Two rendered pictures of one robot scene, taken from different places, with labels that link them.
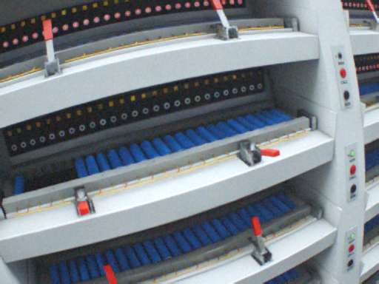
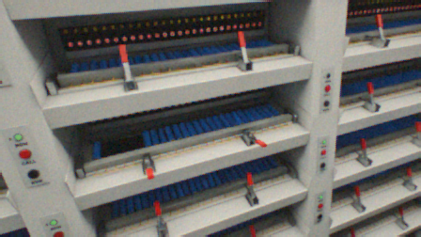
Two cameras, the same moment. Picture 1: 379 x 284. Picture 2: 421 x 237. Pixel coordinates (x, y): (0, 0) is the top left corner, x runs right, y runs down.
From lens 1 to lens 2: 0.15 m
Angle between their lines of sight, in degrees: 9
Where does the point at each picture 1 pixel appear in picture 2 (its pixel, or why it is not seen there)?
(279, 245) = (264, 193)
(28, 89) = (113, 99)
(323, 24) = (320, 53)
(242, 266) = (239, 204)
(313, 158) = (291, 143)
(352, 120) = (328, 119)
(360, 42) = (352, 61)
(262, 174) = (255, 150)
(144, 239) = not seen: hidden behind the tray
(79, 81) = (150, 97)
